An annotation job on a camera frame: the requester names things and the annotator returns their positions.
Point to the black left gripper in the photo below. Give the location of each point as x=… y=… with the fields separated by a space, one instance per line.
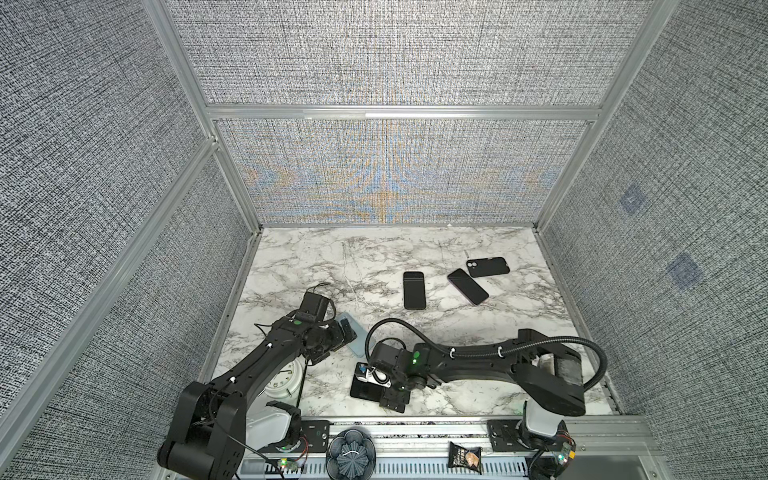
x=339 y=339

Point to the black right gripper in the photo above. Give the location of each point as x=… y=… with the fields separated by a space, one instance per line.
x=392 y=402

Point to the light blue phone case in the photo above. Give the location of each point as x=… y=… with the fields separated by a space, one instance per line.
x=356 y=345

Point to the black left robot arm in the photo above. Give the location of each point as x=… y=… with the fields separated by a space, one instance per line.
x=207 y=434

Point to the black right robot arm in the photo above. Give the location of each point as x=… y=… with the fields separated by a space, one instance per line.
x=548 y=369

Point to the black phone case far right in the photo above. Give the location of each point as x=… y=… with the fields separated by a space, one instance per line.
x=486 y=267

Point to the white analog alarm clock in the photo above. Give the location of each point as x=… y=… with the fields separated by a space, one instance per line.
x=287 y=382

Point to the black snack packet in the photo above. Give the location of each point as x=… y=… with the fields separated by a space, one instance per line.
x=464 y=457

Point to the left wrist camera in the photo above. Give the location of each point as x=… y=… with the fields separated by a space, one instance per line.
x=314 y=308

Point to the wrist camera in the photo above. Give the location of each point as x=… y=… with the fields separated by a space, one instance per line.
x=314 y=308
x=365 y=373

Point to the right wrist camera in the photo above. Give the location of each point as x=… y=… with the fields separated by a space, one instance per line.
x=365 y=373

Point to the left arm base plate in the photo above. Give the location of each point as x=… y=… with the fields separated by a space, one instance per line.
x=314 y=438

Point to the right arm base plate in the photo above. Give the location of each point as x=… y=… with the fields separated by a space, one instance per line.
x=504 y=436

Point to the aluminium front rail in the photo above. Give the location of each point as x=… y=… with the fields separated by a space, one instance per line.
x=607 y=447

